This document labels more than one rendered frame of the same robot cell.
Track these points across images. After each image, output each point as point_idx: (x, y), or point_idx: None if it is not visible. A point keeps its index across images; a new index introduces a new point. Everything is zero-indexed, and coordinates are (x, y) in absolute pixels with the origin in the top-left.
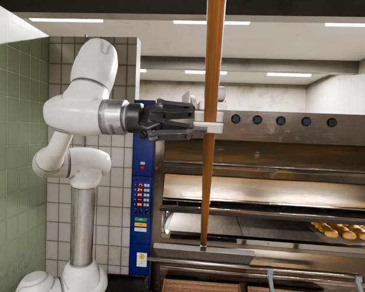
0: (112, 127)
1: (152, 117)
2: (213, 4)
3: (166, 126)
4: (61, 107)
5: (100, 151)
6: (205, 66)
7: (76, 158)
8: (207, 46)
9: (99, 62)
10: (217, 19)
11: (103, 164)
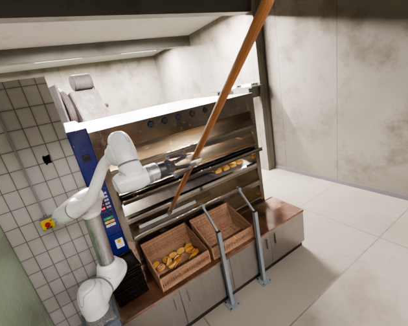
0: (156, 179)
1: (172, 167)
2: (210, 129)
3: (179, 168)
4: (129, 181)
5: None
6: (199, 143)
7: None
8: (203, 138)
9: (131, 147)
10: (210, 132)
11: (101, 195)
